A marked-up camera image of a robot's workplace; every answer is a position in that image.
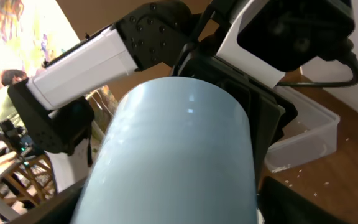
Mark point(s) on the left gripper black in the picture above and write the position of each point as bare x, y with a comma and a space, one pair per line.
268, 112

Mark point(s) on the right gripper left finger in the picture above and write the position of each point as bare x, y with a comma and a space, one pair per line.
57, 210

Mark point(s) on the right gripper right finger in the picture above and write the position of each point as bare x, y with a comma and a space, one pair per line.
279, 204

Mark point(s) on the light blue cup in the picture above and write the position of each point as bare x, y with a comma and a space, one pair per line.
177, 151

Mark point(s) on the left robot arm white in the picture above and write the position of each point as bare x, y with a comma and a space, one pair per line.
59, 119

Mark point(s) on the wooden furniture in background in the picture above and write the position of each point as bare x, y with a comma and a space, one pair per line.
31, 180

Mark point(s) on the clear plastic bin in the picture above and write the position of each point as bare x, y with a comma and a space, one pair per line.
310, 136

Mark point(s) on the person in background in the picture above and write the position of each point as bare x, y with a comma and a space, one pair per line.
7, 109

